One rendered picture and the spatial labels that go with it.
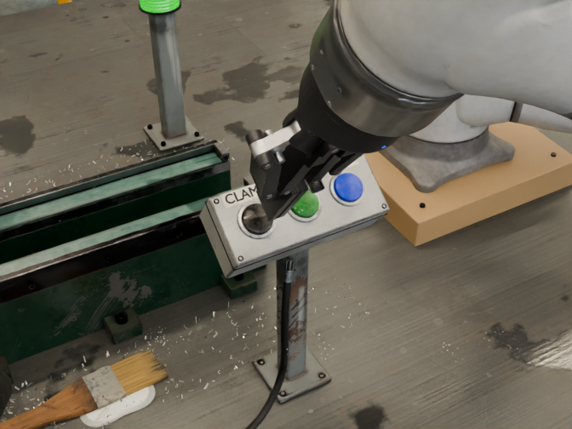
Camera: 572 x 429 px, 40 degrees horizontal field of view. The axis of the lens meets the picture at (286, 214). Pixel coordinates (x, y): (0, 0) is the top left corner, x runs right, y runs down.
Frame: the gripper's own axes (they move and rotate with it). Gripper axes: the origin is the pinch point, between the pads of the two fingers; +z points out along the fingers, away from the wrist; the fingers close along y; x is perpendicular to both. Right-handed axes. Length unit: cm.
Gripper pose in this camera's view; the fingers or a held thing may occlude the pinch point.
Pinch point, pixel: (281, 190)
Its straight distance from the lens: 66.0
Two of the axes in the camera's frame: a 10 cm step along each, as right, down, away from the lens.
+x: 4.0, 9.0, -1.9
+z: -2.9, 3.2, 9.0
